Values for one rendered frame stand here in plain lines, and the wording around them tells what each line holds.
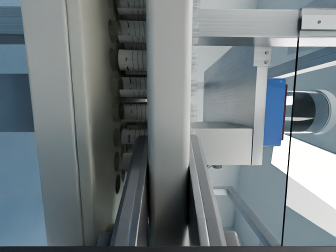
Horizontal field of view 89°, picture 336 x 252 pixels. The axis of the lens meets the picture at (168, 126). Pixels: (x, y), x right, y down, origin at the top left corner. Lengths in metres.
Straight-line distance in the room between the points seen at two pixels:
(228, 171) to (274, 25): 4.24
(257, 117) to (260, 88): 0.08
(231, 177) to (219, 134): 4.22
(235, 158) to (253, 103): 0.16
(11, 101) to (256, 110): 0.78
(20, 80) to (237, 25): 0.68
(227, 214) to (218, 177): 1.11
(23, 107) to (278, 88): 0.82
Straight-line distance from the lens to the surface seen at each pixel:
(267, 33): 0.49
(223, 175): 4.60
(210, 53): 3.99
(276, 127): 0.59
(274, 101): 0.58
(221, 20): 0.46
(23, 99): 0.77
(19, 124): 0.78
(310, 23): 0.54
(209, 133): 0.48
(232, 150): 0.51
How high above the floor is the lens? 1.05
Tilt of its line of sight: 1 degrees up
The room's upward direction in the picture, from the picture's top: 90 degrees clockwise
